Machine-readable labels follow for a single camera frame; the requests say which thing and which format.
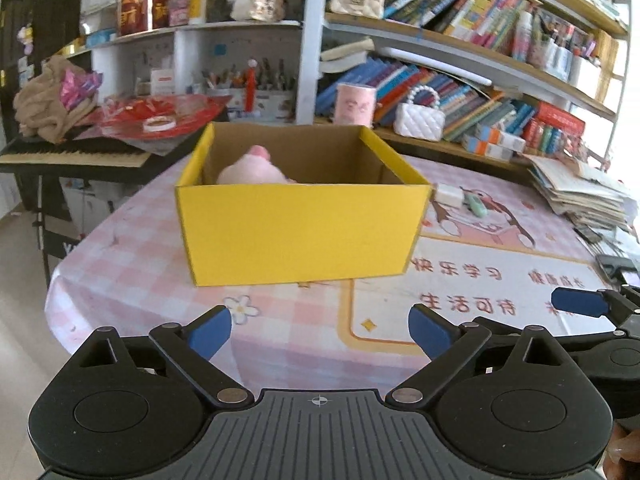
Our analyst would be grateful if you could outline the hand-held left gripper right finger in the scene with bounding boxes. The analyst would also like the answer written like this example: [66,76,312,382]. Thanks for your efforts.
[387,304,576,408]

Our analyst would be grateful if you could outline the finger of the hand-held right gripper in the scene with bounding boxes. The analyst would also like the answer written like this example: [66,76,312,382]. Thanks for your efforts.
[472,316,526,338]
[551,287,640,333]

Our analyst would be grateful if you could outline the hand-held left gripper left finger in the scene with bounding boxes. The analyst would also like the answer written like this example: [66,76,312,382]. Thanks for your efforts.
[65,305,254,408]

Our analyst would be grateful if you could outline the yellow cardboard box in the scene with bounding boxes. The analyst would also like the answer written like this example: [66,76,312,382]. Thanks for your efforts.
[174,121,433,288]

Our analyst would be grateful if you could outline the pale pink plush toy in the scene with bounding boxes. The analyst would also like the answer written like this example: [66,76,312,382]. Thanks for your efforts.
[216,145,300,186]

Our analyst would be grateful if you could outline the person's right hand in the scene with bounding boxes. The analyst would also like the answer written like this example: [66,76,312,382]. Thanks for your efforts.
[602,422,640,480]

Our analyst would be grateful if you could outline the pink checked tablecloth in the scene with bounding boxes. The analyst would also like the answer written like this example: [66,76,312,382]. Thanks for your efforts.
[45,152,621,396]

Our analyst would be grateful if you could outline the stack of papers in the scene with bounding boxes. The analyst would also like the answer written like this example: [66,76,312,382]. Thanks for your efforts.
[522,154,633,231]

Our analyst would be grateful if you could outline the white eraser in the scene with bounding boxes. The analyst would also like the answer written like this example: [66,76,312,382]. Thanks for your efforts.
[435,183,468,207]

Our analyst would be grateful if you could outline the white storage bin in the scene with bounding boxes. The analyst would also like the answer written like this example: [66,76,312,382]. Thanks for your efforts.
[62,180,146,241]

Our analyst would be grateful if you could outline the red boxed book set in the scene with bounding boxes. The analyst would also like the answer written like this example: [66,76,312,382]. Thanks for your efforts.
[520,102,586,158]

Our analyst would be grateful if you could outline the white orange small boxes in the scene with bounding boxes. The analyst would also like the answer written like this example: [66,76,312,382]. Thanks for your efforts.
[462,125,527,161]

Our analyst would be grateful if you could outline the black keyboard stand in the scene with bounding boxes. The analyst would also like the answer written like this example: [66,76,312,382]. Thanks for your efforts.
[30,175,86,286]

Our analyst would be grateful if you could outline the white quilted pearl handbag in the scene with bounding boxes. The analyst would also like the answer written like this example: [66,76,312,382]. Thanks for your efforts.
[393,85,446,142]

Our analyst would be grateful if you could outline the black electronic keyboard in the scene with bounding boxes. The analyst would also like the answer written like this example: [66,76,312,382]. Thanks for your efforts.
[0,135,201,186]

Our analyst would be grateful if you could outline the red plastic sheet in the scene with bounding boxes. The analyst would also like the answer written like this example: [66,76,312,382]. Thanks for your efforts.
[90,92,228,138]

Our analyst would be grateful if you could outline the white stationery holders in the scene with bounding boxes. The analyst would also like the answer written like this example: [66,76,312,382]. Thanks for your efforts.
[512,10,603,101]

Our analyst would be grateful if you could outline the pen holder with pens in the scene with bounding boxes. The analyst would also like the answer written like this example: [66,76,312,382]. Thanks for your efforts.
[202,57,296,121]

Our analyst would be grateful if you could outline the pink cylindrical cup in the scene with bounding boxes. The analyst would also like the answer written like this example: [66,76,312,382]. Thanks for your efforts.
[334,83,377,127]

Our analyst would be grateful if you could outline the row of blue books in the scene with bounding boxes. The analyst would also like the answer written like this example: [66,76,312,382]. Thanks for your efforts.
[315,55,538,143]

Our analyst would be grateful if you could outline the white card red label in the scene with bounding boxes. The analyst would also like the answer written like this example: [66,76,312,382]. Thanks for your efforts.
[150,67,175,96]

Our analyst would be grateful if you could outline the pink foil wrapper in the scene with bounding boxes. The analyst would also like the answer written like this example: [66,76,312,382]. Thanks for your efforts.
[59,67,103,110]

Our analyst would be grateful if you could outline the beige fluffy cloth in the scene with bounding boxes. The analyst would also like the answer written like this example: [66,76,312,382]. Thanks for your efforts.
[12,55,101,143]

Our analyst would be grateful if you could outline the row of colourful books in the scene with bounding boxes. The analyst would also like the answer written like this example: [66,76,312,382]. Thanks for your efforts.
[382,0,538,61]

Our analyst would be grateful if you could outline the teal flat box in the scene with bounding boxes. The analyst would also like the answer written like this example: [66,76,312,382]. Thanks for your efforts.
[86,27,118,48]

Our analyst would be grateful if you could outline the dark wooden door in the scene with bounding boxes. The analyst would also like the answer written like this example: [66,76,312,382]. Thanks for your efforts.
[0,0,86,141]

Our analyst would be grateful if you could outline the white bookshelf frame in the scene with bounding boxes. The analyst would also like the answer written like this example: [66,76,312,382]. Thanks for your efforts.
[295,0,331,126]

